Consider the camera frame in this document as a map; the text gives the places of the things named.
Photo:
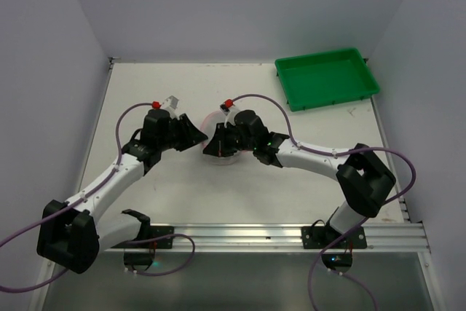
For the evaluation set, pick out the green plastic tray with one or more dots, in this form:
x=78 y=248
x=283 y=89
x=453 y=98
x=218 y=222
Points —
x=325 y=79

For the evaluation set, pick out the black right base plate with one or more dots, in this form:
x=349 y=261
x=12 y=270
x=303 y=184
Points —
x=320 y=234

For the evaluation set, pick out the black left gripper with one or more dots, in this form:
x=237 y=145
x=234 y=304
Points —
x=182 y=132

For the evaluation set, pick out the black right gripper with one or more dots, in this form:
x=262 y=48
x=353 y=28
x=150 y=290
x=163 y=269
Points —
x=226 y=140

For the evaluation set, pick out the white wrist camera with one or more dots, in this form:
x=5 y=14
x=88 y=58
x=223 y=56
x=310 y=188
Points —
x=230 y=111
x=170 y=105

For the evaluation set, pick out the white mesh laundry bag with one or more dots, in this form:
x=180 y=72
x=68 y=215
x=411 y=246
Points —
x=208 y=127

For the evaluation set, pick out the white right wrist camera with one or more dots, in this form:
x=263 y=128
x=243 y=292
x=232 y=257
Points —
x=230 y=111

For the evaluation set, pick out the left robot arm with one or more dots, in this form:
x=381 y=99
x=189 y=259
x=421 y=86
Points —
x=73 y=232

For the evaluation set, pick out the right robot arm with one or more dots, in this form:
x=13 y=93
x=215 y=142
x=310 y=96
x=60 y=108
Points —
x=363 y=178

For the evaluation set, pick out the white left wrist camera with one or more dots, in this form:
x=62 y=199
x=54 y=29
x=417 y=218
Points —
x=170 y=105

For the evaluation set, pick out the aluminium mounting rail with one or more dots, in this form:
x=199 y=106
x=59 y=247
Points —
x=292 y=238

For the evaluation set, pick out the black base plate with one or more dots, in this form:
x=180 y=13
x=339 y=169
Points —
x=156 y=236
x=320 y=234

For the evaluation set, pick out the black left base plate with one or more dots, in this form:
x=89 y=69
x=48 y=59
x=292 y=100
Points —
x=156 y=236

